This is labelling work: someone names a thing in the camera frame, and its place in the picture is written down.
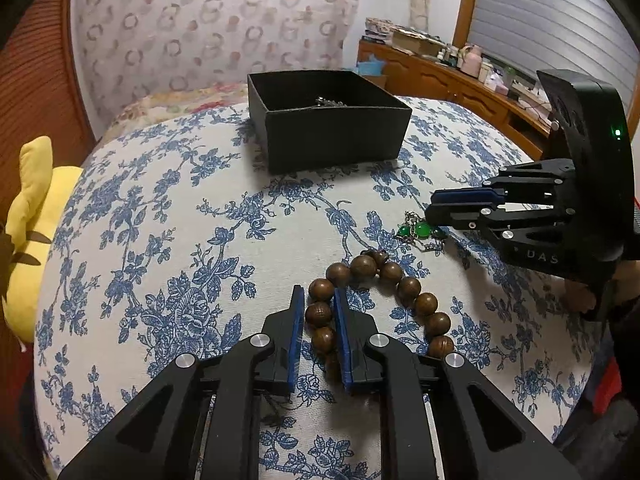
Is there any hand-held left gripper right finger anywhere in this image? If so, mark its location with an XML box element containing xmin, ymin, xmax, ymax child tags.
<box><xmin>334</xmin><ymin>287</ymin><xmax>583</xmax><ymax>480</ymax></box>

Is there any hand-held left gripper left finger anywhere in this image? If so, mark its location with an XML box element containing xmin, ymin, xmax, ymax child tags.
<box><xmin>57</xmin><ymin>285</ymin><xmax>306</xmax><ymax>480</ymax></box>

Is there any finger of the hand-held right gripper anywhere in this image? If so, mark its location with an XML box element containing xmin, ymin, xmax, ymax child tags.
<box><xmin>431</xmin><ymin>159</ymin><xmax>575</xmax><ymax>207</ymax></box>
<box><xmin>424</xmin><ymin>201</ymin><xmax>572</xmax><ymax>242</ymax></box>

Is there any green pendant necklace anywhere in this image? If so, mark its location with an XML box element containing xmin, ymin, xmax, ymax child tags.
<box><xmin>397</xmin><ymin>210</ymin><xmax>451</xmax><ymax>256</ymax></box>

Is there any brown wooden bead bracelet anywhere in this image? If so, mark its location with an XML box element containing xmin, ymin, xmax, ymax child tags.
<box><xmin>305</xmin><ymin>250</ymin><xmax>456</xmax><ymax>376</ymax></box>

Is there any black jewelry box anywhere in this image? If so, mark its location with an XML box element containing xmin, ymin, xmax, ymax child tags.
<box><xmin>247</xmin><ymin>71</ymin><xmax>413</xmax><ymax>175</ymax></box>

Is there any person's right forearm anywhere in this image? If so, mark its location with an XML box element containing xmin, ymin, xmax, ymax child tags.
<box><xmin>597</xmin><ymin>255</ymin><xmax>640</xmax><ymax>361</ymax></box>

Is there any person's right hand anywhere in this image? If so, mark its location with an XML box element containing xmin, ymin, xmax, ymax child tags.
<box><xmin>564</xmin><ymin>277</ymin><xmax>598</xmax><ymax>313</ymax></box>

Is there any long wooden cabinet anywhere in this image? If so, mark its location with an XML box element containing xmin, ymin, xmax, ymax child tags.
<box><xmin>357</xmin><ymin>40</ymin><xmax>556</xmax><ymax>161</ymax></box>

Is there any blue floral tablecloth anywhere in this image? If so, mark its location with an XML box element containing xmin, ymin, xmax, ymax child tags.
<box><xmin>35</xmin><ymin>95</ymin><xmax>608</xmax><ymax>480</ymax></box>

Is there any pink thermos jug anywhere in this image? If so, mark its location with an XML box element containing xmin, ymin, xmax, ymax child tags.
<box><xmin>460</xmin><ymin>44</ymin><xmax>483</xmax><ymax>77</ymax></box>

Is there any blue tissue box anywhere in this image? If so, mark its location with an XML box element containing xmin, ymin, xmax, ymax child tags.
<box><xmin>356</xmin><ymin>57</ymin><xmax>390</xmax><ymax>88</ymax></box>

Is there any brown cardboard box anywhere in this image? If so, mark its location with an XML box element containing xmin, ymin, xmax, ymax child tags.
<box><xmin>390</xmin><ymin>27</ymin><xmax>441</xmax><ymax>57</ymax></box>

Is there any grey window blind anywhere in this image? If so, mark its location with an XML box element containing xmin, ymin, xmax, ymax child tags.
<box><xmin>467</xmin><ymin>0</ymin><xmax>616</xmax><ymax>86</ymax></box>

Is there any patterned stack of books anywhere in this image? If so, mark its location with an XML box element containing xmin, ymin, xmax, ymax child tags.
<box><xmin>364</xmin><ymin>16</ymin><xmax>396</xmax><ymax>43</ymax></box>

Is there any person's red dark clothing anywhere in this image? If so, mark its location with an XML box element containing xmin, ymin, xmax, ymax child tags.
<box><xmin>555</xmin><ymin>350</ymin><xmax>640</xmax><ymax>466</ymax></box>

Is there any floral bed blanket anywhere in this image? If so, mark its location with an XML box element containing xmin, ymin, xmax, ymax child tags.
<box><xmin>102</xmin><ymin>82</ymin><xmax>251</xmax><ymax>136</ymax></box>

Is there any yellow plush toy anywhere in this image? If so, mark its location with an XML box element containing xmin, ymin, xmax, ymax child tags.
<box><xmin>0</xmin><ymin>136</ymin><xmax>85</xmax><ymax>346</ymax></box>

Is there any brown slatted wooden wardrobe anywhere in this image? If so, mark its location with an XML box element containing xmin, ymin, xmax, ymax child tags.
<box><xmin>0</xmin><ymin>0</ymin><xmax>96</xmax><ymax>171</ymax></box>

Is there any ring-patterned sheer curtain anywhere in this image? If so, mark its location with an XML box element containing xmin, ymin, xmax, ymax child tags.
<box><xmin>70</xmin><ymin>0</ymin><xmax>362</xmax><ymax>126</ymax></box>

